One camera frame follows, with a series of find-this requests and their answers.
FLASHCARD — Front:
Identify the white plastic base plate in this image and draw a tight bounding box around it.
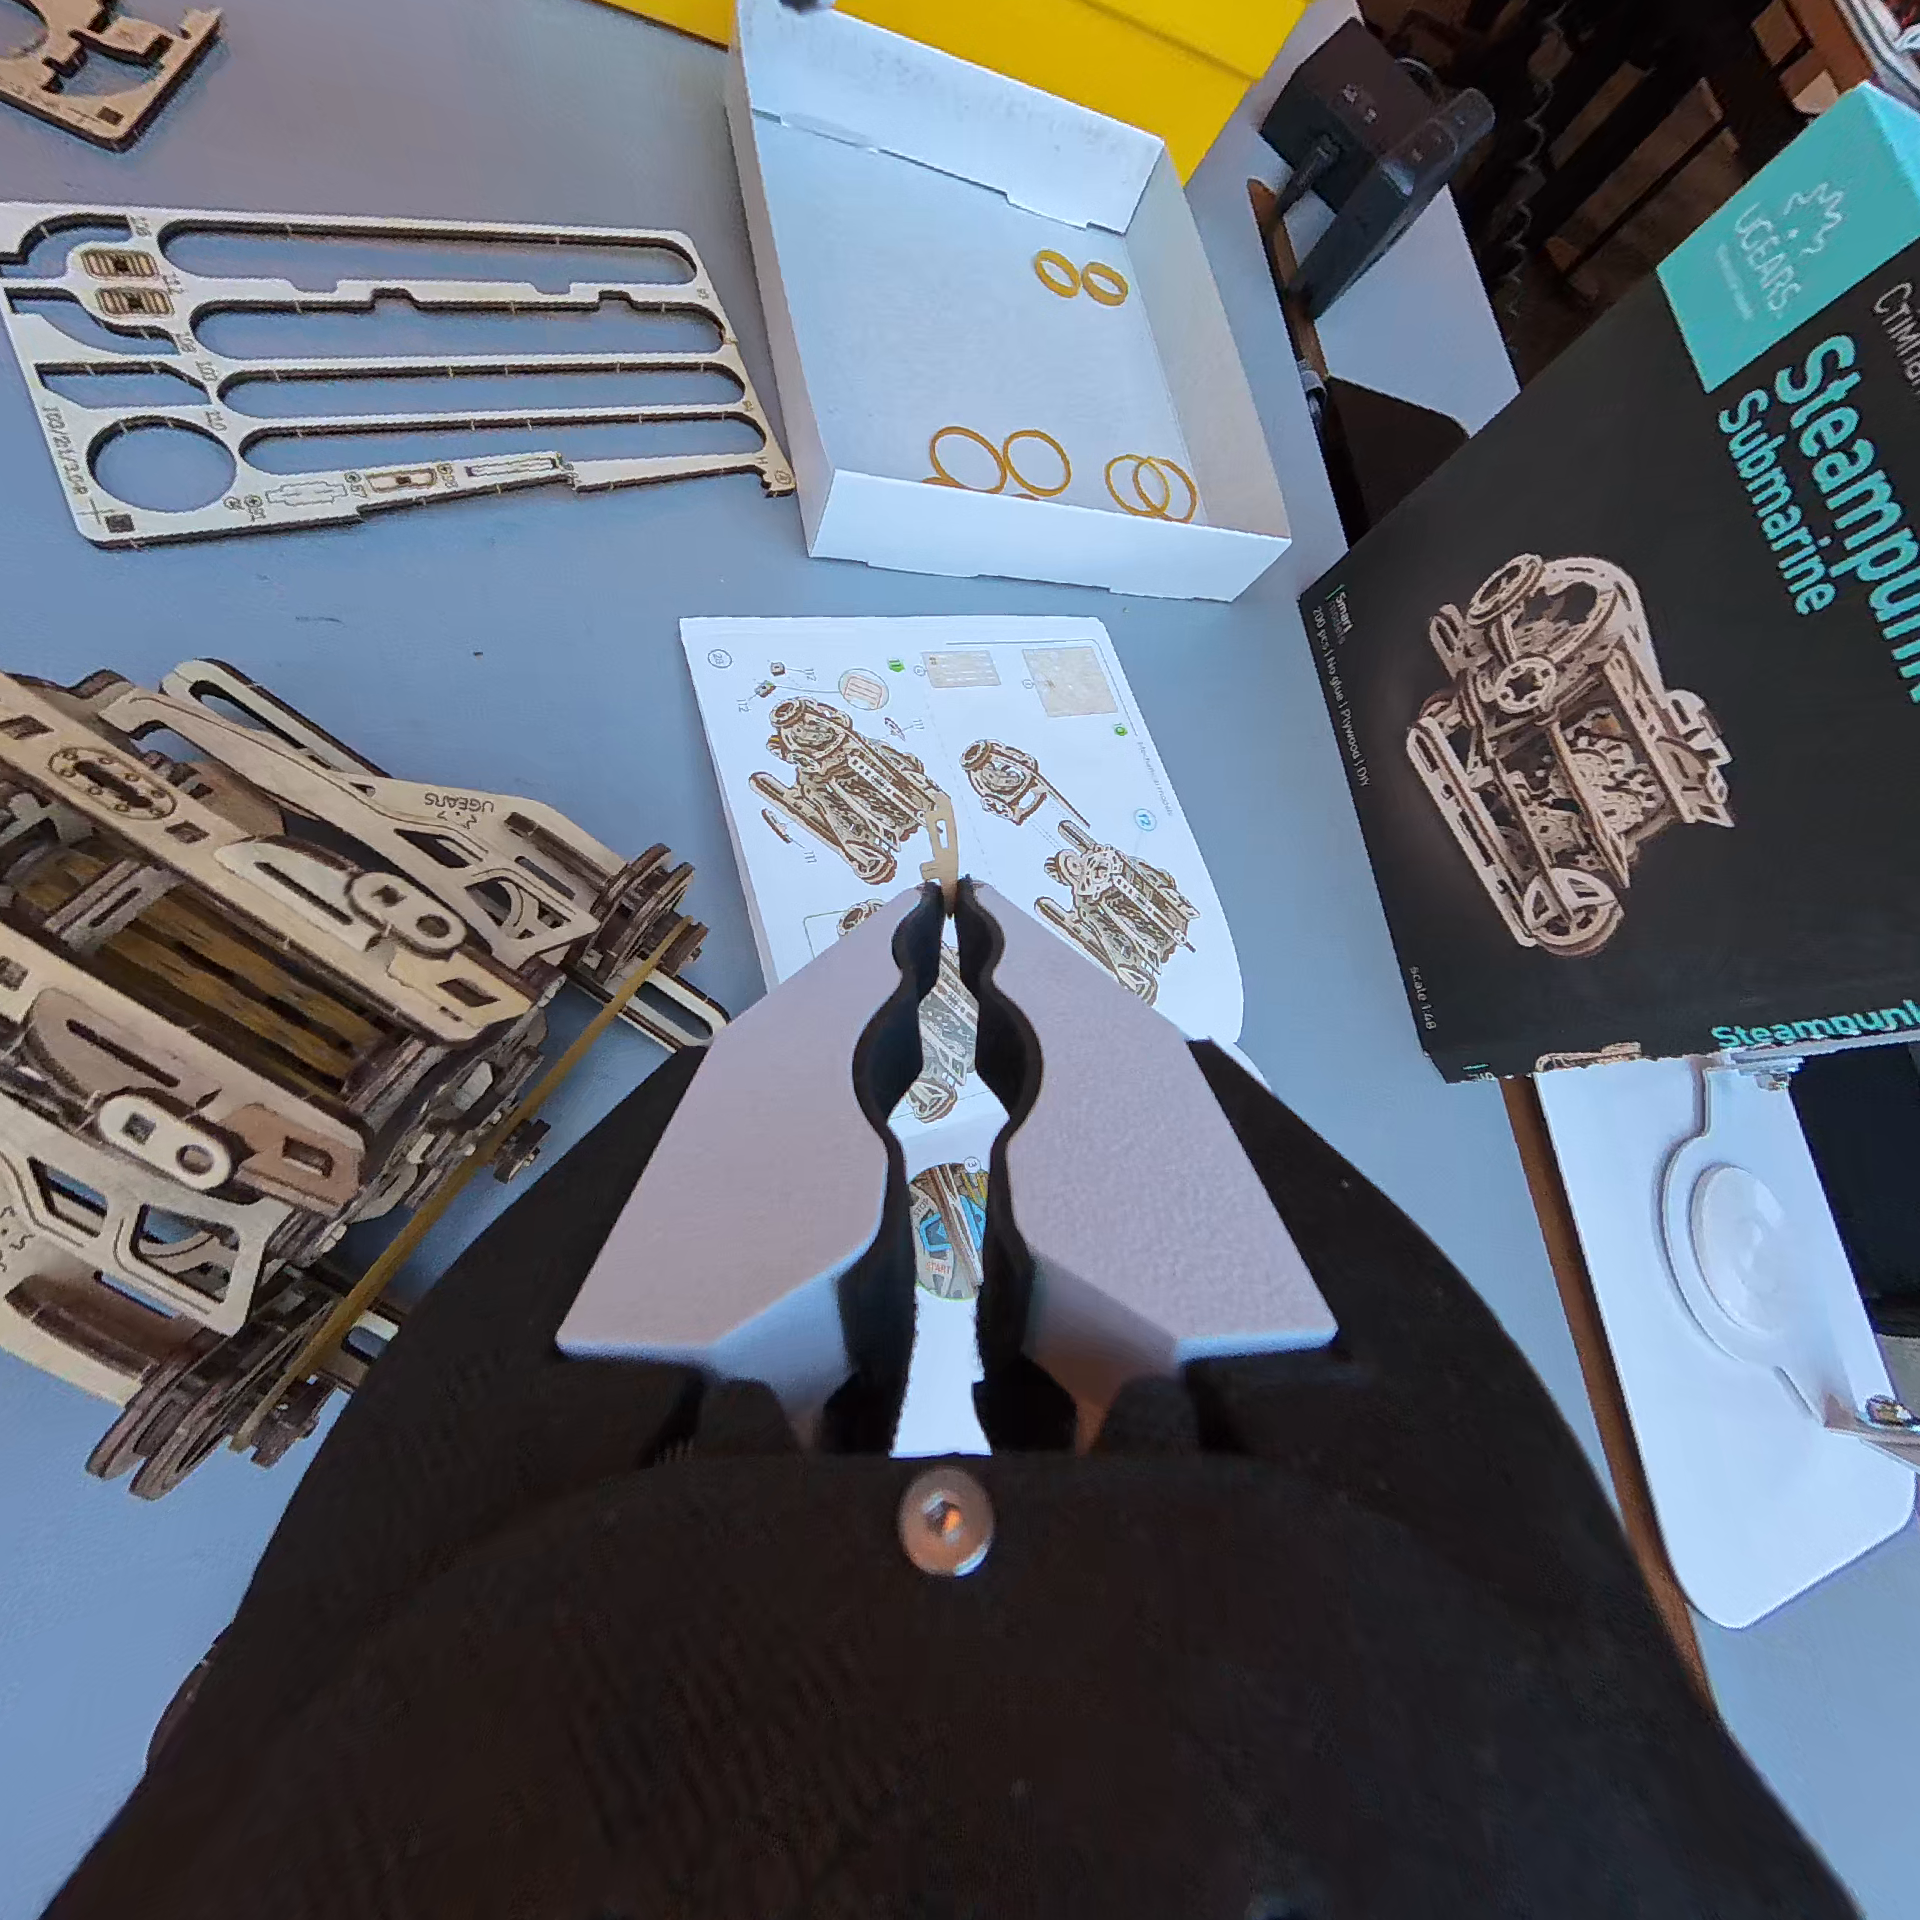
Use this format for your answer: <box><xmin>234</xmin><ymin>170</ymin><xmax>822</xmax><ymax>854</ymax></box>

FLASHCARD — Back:
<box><xmin>1534</xmin><ymin>1046</ymin><xmax>1920</xmax><ymax>1631</ymax></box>

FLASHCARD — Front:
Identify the small plywood part sheet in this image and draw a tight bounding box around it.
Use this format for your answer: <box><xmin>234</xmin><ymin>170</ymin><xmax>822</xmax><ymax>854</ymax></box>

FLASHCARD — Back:
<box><xmin>0</xmin><ymin>0</ymin><xmax>225</xmax><ymax>153</ymax></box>

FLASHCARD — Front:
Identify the slotted plywood part sheet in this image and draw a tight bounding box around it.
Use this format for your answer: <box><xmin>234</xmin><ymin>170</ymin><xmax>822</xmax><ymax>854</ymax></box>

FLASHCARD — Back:
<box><xmin>0</xmin><ymin>198</ymin><xmax>798</xmax><ymax>550</ymax></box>

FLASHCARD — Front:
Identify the black model kit box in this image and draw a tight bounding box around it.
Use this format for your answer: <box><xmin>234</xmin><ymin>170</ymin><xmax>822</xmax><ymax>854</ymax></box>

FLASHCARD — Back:
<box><xmin>1296</xmin><ymin>82</ymin><xmax>1920</xmax><ymax>1085</ymax></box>

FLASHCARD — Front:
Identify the white cardboard box tray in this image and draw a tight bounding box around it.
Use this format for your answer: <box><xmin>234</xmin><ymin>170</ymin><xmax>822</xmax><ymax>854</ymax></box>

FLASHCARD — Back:
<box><xmin>724</xmin><ymin>0</ymin><xmax>1296</xmax><ymax>606</ymax></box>

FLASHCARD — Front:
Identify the open instruction booklet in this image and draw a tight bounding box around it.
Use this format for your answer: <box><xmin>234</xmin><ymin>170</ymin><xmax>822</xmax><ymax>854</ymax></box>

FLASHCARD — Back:
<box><xmin>679</xmin><ymin>614</ymin><xmax>1268</xmax><ymax>1461</ymax></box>

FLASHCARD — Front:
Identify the group of yellow rubber bands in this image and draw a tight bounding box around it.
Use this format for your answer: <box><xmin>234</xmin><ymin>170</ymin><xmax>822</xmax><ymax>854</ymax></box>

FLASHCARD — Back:
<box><xmin>922</xmin><ymin>247</ymin><xmax>1202</xmax><ymax>529</ymax></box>

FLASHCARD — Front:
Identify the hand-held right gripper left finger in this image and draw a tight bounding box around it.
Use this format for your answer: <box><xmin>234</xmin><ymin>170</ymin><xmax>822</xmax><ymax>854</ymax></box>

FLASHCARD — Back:
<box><xmin>555</xmin><ymin>884</ymin><xmax>953</xmax><ymax>1454</ymax></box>

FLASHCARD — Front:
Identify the yellow plastic bin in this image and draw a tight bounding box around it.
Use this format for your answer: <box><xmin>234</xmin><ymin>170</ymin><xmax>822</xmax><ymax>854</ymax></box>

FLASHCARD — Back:
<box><xmin>608</xmin><ymin>0</ymin><xmax>1315</xmax><ymax>182</ymax></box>

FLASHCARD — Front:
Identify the wooden submarine model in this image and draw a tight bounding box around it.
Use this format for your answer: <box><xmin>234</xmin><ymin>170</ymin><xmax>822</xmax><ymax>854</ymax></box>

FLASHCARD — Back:
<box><xmin>0</xmin><ymin>655</ymin><xmax>732</xmax><ymax>1501</ymax></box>

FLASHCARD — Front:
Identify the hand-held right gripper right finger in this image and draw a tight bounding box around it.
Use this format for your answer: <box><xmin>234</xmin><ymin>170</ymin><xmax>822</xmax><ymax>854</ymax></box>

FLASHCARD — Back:
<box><xmin>950</xmin><ymin>883</ymin><xmax>1340</xmax><ymax>1454</ymax></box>

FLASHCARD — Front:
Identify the black clamp device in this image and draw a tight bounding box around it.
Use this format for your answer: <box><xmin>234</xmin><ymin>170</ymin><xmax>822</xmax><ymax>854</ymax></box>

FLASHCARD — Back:
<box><xmin>1258</xmin><ymin>22</ymin><xmax>1498</xmax><ymax>318</ymax></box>

